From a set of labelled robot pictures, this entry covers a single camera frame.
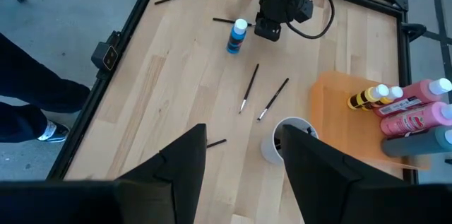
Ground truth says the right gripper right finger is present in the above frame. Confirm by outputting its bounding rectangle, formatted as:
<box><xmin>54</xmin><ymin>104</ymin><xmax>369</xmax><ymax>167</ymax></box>
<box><xmin>282</xmin><ymin>124</ymin><xmax>403</xmax><ymax>224</ymax></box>

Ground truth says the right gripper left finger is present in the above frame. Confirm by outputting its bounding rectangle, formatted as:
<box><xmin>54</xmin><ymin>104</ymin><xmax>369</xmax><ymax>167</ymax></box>
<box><xmin>118</xmin><ymin>123</ymin><xmax>208</xmax><ymax>224</ymax></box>

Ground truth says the orange translucent plastic bin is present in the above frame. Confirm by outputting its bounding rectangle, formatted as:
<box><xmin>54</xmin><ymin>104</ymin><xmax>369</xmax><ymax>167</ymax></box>
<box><xmin>309</xmin><ymin>71</ymin><xmax>432</xmax><ymax>172</ymax></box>

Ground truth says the lemon yellow small paint bottle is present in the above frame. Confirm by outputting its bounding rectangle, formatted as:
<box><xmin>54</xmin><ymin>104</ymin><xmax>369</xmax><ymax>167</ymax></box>
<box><xmin>347</xmin><ymin>83</ymin><xmax>391</xmax><ymax>111</ymax></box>

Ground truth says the dark grey large paint bottle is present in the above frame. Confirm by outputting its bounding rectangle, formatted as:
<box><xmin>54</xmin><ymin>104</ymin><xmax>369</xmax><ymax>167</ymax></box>
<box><xmin>380</xmin><ymin>126</ymin><xmax>452</xmax><ymax>158</ymax></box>

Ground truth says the pink large paint bottle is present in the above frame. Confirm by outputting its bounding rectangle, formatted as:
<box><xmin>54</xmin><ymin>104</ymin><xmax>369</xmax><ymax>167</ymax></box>
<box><xmin>379</xmin><ymin>102</ymin><xmax>452</xmax><ymax>137</ymax></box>

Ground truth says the orange-yellow small paint bottle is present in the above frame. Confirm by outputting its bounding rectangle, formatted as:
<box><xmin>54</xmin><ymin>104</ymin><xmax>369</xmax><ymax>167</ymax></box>
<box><xmin>374</xmin><ymin>86</ymin><xmax>405</xmax><ymax>109</ymax></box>

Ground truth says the coral large paint bottle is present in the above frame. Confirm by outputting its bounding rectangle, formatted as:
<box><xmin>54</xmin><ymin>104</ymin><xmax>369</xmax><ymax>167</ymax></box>
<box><xmin>372</xmin><ymin>77</ymin><xmax>452</xmax><ymax>118</ymax></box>

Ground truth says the blue small paint bottle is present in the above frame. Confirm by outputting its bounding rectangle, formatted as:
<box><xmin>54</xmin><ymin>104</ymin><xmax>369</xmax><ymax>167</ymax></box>
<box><xmin>226</xmin><ymin>18</ymin><xmax>249</xmax><ymax>55</ymax></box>

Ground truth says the white paper cup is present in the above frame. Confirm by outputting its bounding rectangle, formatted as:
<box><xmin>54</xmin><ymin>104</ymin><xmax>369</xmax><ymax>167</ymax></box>
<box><xmin>260</xmin><ymin>116</ymin><xmax>320</xmax><ymax>166</ymax></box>

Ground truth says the black table edge clamp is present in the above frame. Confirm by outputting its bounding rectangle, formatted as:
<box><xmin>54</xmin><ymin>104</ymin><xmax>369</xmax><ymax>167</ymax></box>
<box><xmin>401</xmin><ymin>22</ymin><xmax>427</xmax><ymax>43</ymax></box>

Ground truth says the person's shoe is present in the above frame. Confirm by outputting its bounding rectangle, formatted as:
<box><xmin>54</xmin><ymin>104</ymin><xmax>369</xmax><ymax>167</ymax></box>
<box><xmin>37</xmin><ymin>119</ymin><xmax>71</xmax><ymax>143</ymax></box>

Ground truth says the person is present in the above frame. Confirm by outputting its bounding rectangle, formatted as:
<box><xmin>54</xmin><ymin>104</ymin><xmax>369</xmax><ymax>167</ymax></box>
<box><xmin>0</xmin><ymin>32</ymin><xmax>91</xmax><ymax>144</ymax></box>

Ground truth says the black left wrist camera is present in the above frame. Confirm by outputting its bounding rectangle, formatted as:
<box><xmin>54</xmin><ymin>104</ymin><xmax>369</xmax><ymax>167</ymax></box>
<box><xmin>254</xmin><ymin>17</ymin><xmax>283</xmax><ymax>43</ymax></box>

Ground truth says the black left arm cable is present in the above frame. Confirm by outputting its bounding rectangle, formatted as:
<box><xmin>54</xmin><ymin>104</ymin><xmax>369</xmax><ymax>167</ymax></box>
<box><xmin>285</xmin><ymin>0</ymin><xmax>335</xmax><ymax>40</ymax></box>

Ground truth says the black table-level camera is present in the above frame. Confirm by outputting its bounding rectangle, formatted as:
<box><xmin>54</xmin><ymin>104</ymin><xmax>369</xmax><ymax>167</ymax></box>
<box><xmin>90</xmin><ymin>30</ymin><xmax>119</xmax><ymax>81</ymax></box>

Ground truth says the black aluminium table frame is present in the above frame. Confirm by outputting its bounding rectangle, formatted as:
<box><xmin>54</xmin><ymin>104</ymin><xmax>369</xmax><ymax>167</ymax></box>
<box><xmin>47</xmin><ymin>0</ymin><xmax>420</xmax><ymax>184</ymax></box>

